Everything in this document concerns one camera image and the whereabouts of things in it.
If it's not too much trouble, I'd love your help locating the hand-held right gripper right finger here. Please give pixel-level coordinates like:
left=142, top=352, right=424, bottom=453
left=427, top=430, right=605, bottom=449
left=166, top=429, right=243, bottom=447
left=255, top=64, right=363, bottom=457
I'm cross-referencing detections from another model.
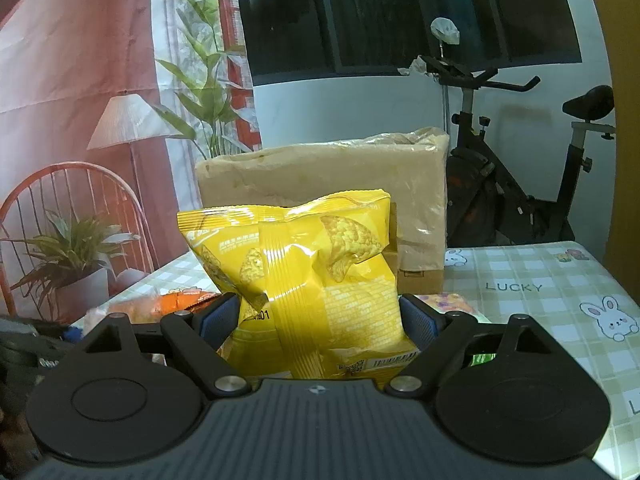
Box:
left=382, top=292, right=572, bottom=401

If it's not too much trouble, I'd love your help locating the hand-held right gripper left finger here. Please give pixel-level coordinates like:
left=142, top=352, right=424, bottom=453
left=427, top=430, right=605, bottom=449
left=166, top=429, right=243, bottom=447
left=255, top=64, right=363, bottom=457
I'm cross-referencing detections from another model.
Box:
left=65, top=292, right=252, bottom=402

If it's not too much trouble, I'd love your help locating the yellow chip bag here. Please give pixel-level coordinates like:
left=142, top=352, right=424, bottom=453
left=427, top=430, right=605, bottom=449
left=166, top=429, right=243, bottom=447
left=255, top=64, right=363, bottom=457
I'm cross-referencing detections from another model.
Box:
left=176, top=189, right=422, bottom=393

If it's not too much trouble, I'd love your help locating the cardboard box with plastic liner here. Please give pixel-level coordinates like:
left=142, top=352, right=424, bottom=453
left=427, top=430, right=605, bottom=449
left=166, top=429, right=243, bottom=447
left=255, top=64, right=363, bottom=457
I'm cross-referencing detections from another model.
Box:
left=195, top=127, right=449, bottom=273

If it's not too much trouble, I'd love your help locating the flower print snack packet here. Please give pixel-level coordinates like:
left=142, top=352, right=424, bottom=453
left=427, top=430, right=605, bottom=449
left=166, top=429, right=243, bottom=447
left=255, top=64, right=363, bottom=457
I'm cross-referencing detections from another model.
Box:
left=415, top=292, right=477, bottom=322

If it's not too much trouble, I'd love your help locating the pale orange snack packet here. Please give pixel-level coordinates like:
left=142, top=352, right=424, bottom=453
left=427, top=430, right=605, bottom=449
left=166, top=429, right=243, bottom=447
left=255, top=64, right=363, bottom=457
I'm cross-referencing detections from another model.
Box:
left=106, top=295, right=164, bottom=325

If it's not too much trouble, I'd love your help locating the checked tablecloth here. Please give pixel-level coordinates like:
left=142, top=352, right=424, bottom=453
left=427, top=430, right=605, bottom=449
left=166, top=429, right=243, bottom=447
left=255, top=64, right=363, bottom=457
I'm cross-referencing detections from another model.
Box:
left=70, top=241, right=640, bottom=480

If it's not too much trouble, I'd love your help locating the black exercise bike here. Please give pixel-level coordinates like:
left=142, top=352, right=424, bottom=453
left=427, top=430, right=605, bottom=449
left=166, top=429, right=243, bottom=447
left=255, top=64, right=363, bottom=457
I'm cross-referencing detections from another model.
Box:
left=400, top=52, right=617, bottom=249

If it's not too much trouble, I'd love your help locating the dark cloth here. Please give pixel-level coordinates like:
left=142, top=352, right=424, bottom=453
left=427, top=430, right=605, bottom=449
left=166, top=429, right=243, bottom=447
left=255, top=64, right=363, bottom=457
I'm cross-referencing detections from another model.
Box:
left=0, top=314, right=69, bottom=461

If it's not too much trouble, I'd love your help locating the metal pole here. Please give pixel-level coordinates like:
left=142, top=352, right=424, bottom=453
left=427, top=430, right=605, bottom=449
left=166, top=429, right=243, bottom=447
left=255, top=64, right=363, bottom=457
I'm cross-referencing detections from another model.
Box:
left=439, top=42, right=449, bottom=133

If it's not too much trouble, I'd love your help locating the crumpled white paper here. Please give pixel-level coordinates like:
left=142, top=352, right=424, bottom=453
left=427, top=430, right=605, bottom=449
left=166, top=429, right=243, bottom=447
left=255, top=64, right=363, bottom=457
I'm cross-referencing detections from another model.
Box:
left=398, top=55, right=429, bottom=77

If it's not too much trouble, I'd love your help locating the printed backdrop cloth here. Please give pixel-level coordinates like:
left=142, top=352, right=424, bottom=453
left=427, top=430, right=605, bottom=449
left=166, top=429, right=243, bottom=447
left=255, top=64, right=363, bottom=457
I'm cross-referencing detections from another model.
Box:
left=0, top=0, right=262, bottom=326

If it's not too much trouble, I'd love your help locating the white plastic bag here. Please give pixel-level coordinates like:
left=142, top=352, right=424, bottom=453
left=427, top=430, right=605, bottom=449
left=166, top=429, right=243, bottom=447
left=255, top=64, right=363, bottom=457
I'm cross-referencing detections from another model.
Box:
left=430, top=17, right=460, bottom=46

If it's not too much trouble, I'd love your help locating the dark window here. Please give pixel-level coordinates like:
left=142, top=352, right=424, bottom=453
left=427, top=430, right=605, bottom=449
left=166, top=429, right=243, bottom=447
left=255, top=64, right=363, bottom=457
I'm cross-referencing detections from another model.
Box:
left=234, top=0, right=584, bottom=87

